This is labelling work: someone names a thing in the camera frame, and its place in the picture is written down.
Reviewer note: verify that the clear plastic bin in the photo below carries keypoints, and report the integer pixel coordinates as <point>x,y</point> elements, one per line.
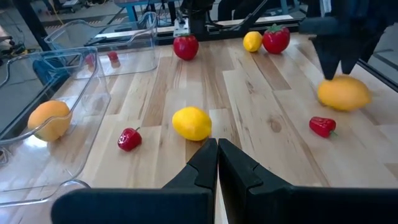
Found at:
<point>140,53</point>
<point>87,102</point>
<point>81,183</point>

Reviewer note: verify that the orange lemon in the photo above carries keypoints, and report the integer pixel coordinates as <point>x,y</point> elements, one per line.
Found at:
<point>343,92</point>
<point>49,119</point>

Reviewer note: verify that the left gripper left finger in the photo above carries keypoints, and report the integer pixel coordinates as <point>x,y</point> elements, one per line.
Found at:
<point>140,208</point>

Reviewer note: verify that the yellow lemon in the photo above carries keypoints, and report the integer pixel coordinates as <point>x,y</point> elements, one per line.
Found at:
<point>252,41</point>
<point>191,123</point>

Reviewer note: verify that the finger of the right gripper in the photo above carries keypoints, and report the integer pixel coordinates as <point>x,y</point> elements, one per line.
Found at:
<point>354,37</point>
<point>326,40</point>

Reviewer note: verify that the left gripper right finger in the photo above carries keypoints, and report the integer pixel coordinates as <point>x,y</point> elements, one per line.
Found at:
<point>311,208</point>

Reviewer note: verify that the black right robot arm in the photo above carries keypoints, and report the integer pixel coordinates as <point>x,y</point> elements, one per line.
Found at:
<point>197,12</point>

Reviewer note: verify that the large red tomato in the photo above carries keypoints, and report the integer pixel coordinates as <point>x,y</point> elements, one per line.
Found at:
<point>275,39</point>
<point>185,46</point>

